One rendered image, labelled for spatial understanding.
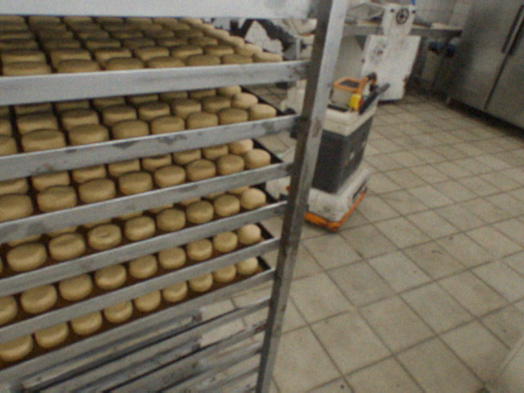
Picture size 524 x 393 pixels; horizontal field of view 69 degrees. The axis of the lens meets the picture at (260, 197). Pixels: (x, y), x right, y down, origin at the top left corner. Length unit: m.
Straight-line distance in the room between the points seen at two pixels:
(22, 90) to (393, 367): 1.86
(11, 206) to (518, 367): 1.79
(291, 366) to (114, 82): 1.59
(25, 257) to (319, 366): 1.50
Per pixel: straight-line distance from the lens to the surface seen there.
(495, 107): 5.50
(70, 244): 0.67
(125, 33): 0.75
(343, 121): 2.29
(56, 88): 0.51
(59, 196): 0.62
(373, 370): 2.00
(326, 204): 2.49
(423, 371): 2.10
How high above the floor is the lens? 1.57
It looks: 33 degrees down
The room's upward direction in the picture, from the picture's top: 7 degrees clockwise
